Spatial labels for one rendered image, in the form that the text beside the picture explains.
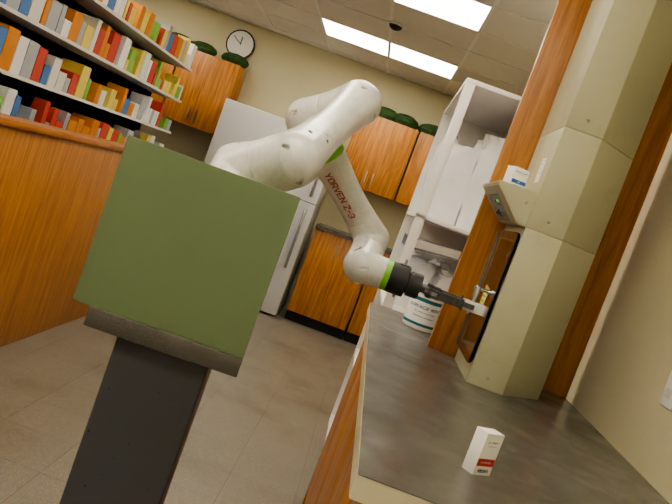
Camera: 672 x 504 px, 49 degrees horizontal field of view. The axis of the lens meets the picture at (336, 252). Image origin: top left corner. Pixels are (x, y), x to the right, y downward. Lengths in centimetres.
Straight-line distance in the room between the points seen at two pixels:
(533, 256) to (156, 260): 110
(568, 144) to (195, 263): 115
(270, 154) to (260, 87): 624
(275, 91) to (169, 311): 641
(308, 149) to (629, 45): 103
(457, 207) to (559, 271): 137
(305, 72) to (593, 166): 585
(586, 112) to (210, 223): 116
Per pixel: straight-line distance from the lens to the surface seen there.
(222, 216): 149
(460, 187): 352
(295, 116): 205
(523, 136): 254
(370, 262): 213
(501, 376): 220
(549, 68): 259
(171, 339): 153
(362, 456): 123
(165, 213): 151
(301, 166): 161
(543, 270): 218
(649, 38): 232
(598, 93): 223
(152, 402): 163
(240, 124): 716
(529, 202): 216
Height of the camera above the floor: 132
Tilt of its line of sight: 4 degrees down
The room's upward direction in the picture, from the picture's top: 20 degrees clockwise
